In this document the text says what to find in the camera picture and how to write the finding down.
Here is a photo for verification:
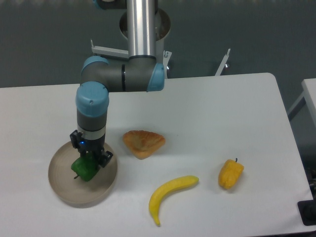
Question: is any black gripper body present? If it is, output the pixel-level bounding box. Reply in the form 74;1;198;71
78;138;105;154

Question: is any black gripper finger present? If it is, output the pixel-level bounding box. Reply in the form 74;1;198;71
70;130;82;156
95;149;113;171

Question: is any green bell pepper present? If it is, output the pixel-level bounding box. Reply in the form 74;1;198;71
71;152;99;182

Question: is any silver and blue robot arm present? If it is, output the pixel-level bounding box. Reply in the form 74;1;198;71
70;0;164;168

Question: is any beige round plate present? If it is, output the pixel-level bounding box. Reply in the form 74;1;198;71
48;142;118;208

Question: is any yellow bell pepper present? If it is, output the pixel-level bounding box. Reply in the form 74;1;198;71
218;158;244;190

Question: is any triangular baked pastry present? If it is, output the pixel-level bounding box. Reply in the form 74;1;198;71
122;130;165;160

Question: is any yellow banana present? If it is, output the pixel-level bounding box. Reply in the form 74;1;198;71
148;175;199;227

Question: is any white side table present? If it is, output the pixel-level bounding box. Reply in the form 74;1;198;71
287;79;316;124

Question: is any black device at table edge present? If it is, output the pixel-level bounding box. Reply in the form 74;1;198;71
297;200;316;226

